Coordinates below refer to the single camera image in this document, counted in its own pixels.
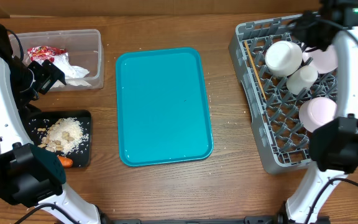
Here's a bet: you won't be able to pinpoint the red snack wrapper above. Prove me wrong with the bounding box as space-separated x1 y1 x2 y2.
27 45 67 63

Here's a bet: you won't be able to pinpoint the white round plate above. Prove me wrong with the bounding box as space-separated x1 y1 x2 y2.
302 45 338 74

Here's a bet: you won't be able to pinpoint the white napkin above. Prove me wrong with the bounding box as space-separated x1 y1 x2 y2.
50 52 91 86

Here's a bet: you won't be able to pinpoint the white bowl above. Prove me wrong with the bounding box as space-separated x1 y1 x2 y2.
265 40 302 77

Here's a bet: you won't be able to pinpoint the white cup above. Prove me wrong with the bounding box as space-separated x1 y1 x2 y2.
287 65 318 95

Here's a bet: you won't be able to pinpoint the wooden chopstick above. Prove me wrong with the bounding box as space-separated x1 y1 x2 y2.
244 41 266 100

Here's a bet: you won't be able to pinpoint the pink bowl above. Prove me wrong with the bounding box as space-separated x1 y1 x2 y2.
299 97 337 133

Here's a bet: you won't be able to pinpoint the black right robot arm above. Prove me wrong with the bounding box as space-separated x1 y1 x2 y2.
275 0 358 223

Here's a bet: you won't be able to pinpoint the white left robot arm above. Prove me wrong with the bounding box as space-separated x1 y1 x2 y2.
0 24 109 223

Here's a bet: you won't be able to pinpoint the grey dishwasher rack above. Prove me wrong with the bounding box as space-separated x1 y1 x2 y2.
228 15 337 174

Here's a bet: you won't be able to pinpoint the clear plastic bin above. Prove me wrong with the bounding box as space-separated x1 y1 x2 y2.
9 29 104 91

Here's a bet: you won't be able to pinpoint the rice and peanut shell scraps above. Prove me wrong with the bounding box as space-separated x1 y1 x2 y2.
37 118 90 156

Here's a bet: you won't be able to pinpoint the orange carrot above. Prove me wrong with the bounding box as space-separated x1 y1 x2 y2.
57 156 73 168

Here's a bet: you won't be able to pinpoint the black food tray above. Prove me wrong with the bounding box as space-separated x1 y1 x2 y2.
24 110 92 167

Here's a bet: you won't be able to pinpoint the teal serving tray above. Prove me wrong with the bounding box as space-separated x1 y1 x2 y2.
116 47 214 167

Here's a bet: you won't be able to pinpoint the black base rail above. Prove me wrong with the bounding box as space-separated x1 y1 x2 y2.
110 215 295 224

